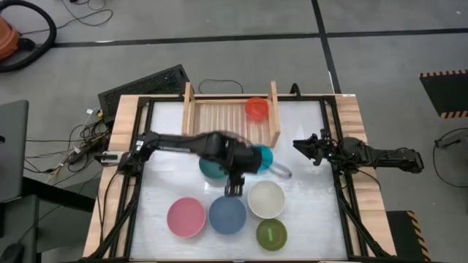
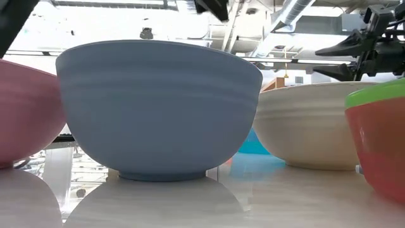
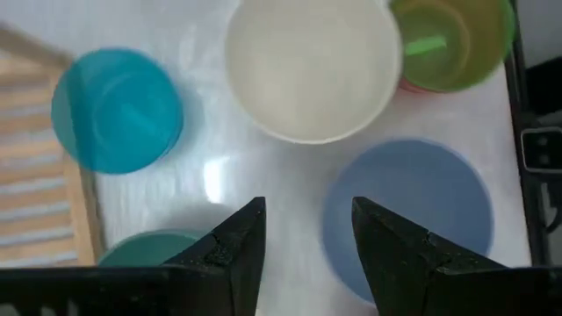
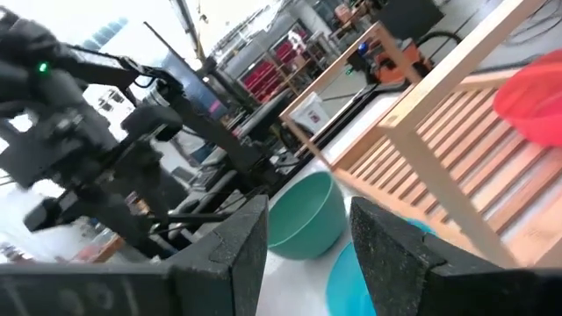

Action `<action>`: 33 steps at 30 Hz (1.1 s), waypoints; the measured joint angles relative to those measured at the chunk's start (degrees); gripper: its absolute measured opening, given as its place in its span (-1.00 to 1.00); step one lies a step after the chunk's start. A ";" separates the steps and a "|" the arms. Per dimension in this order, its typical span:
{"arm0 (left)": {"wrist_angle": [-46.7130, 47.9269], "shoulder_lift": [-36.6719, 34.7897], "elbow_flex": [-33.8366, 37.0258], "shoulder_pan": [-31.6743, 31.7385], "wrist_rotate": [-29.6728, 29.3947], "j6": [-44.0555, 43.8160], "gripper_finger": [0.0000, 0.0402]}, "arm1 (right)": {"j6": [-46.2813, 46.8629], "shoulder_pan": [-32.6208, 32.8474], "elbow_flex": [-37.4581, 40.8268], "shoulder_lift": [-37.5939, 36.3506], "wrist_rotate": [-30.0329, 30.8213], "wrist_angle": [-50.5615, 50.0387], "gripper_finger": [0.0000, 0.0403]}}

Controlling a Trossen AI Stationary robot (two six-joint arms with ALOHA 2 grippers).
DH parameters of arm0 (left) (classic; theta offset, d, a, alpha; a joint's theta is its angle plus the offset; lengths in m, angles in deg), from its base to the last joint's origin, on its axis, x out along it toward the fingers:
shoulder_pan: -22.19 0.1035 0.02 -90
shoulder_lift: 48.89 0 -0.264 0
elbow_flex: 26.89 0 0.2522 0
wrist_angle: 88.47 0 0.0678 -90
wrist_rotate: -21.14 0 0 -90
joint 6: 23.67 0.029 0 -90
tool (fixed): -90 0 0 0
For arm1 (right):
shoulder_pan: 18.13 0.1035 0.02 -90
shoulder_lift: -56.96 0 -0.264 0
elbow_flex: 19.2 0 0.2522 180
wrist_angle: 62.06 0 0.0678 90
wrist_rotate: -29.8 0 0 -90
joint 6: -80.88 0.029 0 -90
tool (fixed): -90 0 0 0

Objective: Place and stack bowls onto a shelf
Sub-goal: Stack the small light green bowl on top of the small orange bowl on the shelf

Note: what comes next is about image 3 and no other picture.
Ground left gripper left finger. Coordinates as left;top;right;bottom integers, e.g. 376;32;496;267
162;197;268;316

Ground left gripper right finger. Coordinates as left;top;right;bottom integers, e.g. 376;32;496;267
350;197;508;316

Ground red small bowl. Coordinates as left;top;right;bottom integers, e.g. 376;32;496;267
397;76;440;95

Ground cyan small bowl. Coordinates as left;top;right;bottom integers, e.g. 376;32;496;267
50;47;185;176

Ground lime green small bowl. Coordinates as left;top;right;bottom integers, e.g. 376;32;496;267
388;0;517;94

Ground wooden slatted shelf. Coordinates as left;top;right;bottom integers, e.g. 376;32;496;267
0;21;106;269

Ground blue bowl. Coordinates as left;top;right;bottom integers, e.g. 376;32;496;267
321;138;496;306

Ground white bowl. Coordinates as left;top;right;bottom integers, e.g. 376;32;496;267
223;0;404;146

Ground black metal table frame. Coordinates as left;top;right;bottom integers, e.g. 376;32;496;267
503;0;562;268

